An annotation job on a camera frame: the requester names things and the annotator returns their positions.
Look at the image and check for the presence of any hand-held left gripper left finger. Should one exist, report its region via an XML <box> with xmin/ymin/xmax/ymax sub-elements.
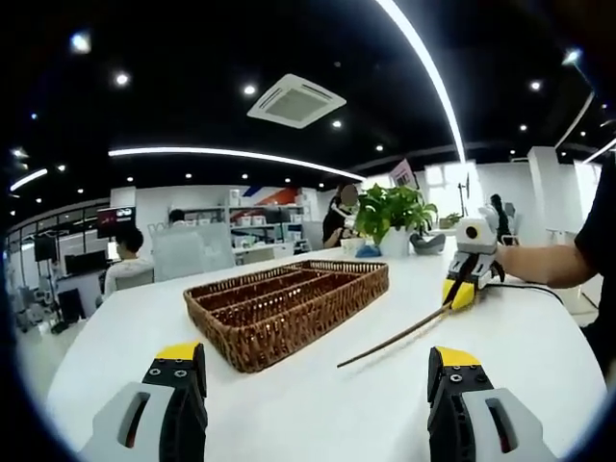
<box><xmin>79</xmin><ymin>342</ymin><xmax>209</xmax><ymax>462</ymax></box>

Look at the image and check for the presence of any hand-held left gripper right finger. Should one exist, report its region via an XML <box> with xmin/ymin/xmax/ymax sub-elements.
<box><xmin>426</xmin><ymin>345</ymin><xmax>559</xmax><ymax>462</ymax></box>

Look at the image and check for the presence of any brown wooden chopstick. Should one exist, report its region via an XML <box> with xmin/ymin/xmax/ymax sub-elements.
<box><xmin>336</xmin><ymin>305</ymin><xmax>456</xmax><ymax>370</ymax></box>

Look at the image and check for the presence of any brown wicker storage tray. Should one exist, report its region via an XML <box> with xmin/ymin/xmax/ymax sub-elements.
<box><xmin>182</xmin><ymin>259</ymin><xmax>390</xmax><ymax>374</ymax></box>

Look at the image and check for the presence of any white storage shelf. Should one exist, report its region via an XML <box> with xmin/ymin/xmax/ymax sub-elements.
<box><xmin>185</xmin><ymin>190</ymin><xmax>309</xmax><ymax>251</ymax></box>

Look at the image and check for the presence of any person's right hand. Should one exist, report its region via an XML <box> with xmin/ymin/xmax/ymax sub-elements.
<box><xmin>491</xmin><ymin>240</ymin><xmax>524</xmax><ymax>280</ymax></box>

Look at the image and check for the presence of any grey curved object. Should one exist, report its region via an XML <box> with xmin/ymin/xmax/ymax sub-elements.
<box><xmin>409</xmin><ymin>233</ymin><xmax>447</xmax><ymax>255</ymax></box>

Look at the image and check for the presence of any green potted plant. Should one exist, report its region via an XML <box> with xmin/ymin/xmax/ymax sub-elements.
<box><xmin>358</xmin><ymin>183</ymin><xmax>439</xmax><ymax>257</ymax></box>

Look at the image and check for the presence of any pink hanging sign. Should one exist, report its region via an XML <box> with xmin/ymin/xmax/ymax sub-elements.
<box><xmin>389</xmin><ymin>158</ymin><xmax>418</xmax><ymax>187</ymax></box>

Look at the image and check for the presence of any person's black printed t-shirt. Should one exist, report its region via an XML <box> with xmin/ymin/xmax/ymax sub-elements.
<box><xmin>575</xmin><ymin>153</ymin><xmax>616</xmax><ymax>381</ymax></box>

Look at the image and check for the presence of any black desktop monitor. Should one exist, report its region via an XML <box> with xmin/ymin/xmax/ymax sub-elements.
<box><xmin>64</xmin><ymin>249</ymin><xmax>108</xmax><ymax>276</ymax></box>

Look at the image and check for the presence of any white mesh office chair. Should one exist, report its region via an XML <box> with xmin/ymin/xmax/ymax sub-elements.
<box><xmin>152</xmin><ymin>223</ymin><xmax>237</xmax><ymax>283</ymax></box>

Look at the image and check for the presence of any long ceiling light strip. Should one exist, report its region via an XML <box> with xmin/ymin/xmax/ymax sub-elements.
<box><xmin>377</xmin><ymin>0</ymin><xmax>467</xmax><ymax>163</ymax></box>

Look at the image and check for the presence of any small black monitor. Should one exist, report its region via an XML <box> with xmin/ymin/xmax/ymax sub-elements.
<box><xmin>33</xmin><ymin>238</ymin><xmax>58</xmax><ymax>264</ymax></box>

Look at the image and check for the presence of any ceiling air conditioner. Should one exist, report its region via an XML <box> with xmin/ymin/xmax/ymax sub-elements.
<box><xmin>246</xmin><ymin>73</ymin><xmax>347</xmax><ymax>130</ymax></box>

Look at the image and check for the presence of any curved ceiling light strip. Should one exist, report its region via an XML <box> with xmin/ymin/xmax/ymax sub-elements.
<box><xmin>108</xmin><ymin>146</ymin><xmax>367</xmax><ymax>182</ymax></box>

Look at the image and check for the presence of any ceiling spotlights group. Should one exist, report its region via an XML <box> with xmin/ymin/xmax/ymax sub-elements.
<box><xmin>12</xmin><ymin>31</ymin><xmax>612</xmax><ymax>184</ymax></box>

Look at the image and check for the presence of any black cable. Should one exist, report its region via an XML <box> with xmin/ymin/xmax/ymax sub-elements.
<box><xmin>485</xmin><ymin>281</ymin><xmax>565</xmax><ymax>307</ymax></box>

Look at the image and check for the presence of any wall display screen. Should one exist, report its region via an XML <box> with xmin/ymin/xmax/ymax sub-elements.
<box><xmin>95</xmin><ymin>206</ymin><xmax>138</xmax><ymax>240</ymax></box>

